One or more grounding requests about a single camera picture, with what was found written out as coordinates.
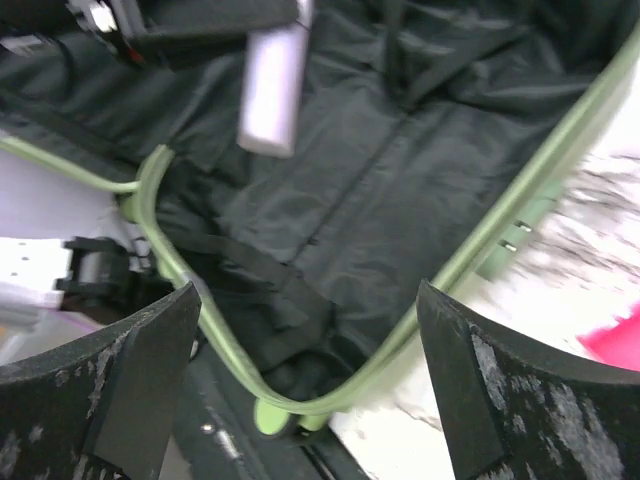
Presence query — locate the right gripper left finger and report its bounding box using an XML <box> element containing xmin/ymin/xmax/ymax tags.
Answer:
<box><xmin>1</xmin><ymin>284</ymin><xmax>201</xmax><ymax>479</ymax></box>

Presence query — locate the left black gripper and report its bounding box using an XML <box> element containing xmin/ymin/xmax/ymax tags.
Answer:
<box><xmin>64</xmin><ymin>1</ymin><xmax>300</xmax><ymax>69</ymax></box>

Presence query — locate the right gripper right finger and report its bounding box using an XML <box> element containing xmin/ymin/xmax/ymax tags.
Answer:
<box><xmin>416</xmin><ymin>281</ymin><xmax>639</xmax><ymax>479</ymax></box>

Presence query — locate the white lilac bottle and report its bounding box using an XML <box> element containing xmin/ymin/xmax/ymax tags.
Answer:
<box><xmin>237</xmin><ymin>1</ymin><xmax>314</xmax><ymax>158</ymax></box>

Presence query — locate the black case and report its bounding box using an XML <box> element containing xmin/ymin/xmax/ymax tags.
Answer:
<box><xmin>577</xmin><ymin>305</ymin><xmax>639</xmax><ymax>371</ymax></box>

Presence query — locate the green hard-shell suitcase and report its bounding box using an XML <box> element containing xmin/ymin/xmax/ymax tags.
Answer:
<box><xmin>1</xmin><ymin>1</ymin><xmax>639</xmax><ymax>439</ymax></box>

